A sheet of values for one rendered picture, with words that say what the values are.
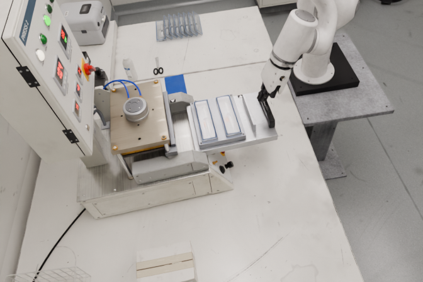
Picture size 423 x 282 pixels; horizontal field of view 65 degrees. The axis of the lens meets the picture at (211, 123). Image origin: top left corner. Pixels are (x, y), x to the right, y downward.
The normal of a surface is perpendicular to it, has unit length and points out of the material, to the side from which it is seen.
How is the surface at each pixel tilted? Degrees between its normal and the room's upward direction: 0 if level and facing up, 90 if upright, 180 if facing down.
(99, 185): 0
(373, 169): 0
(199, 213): 0
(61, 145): 90
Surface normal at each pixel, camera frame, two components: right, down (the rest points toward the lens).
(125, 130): -0.08, -0.61
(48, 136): 0.20, 0.76
